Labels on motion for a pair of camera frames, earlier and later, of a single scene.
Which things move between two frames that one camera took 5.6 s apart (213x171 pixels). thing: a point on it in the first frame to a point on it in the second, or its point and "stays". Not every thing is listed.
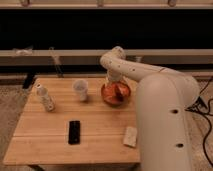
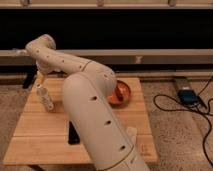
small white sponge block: [130, 136] stays
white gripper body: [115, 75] to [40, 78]
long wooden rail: [92, 57] stays
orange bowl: [116, 94] stays
